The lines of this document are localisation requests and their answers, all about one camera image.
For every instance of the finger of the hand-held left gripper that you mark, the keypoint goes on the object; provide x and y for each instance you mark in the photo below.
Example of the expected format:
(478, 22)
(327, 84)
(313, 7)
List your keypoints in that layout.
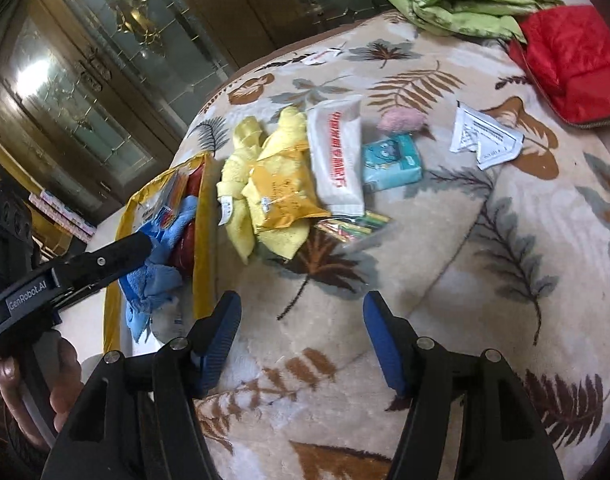
(87, 291)
(110, 259)

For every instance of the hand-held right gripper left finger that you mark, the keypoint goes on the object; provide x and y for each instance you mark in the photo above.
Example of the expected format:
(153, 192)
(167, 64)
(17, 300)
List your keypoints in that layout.
(220, 342)

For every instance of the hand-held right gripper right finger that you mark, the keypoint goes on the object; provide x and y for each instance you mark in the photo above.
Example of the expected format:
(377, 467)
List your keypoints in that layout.
(385, 347)

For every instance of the blue cloth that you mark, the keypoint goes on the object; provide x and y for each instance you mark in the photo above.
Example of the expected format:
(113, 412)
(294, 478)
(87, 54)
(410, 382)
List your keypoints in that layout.
(160, 280)

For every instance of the red cloth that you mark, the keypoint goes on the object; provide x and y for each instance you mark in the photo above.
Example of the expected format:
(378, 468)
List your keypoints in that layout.
(187, 245)

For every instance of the colourful striped packet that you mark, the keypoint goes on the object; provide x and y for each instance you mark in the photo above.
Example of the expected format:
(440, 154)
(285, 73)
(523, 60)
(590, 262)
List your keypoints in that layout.
(170, 200)

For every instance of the clear storage bag yellow trim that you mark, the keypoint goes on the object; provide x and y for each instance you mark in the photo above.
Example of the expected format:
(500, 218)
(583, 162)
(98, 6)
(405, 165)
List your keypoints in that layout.
(202, 240)

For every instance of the person's left hand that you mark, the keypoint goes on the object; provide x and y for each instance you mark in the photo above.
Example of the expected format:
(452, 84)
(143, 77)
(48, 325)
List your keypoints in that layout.
(67, 385)

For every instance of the stack of pink boxes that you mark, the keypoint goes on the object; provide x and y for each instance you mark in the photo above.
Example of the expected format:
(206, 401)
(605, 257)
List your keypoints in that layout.
(60, 212)

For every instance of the leaf print blanket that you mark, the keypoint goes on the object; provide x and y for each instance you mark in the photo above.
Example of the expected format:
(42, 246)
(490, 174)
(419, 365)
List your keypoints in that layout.
(435, 260)

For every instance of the clear pack of crayons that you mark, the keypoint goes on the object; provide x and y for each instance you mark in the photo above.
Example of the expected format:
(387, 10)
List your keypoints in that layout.
(355, 225)

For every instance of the yellow towel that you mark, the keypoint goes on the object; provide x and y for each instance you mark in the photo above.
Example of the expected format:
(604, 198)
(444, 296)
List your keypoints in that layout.
(240, 170)

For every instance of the mustard yellow packet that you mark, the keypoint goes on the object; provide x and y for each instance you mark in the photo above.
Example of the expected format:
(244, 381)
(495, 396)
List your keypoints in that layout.
(280, 190)

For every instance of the wooden cabinet with glass doors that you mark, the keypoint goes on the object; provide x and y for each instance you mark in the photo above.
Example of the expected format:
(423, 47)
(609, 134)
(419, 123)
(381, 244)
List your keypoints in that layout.
(85, 85)

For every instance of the teal tissue pack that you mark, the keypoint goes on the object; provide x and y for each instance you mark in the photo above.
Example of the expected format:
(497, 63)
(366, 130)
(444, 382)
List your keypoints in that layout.
(390, 160)

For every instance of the white packet with red print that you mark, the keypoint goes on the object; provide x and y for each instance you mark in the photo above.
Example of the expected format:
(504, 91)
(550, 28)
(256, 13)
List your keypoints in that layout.
(335, 160)

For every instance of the pink fluffy toy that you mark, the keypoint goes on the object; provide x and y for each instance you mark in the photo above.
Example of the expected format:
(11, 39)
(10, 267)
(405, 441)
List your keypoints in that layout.
(400, 121)

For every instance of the white paper packet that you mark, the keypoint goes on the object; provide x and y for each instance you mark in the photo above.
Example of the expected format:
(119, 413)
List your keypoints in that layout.
(477, 135)

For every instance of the small white paper scrap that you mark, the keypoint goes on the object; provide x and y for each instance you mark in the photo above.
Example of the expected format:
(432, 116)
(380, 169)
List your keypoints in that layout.
(317, 56)

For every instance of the red quilted bag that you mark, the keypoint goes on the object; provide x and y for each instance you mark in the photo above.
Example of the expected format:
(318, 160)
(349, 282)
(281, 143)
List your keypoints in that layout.
(575, 60)

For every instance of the green quilt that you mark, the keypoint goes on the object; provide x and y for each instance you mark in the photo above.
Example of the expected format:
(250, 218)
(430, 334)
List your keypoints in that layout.
(460, 5)

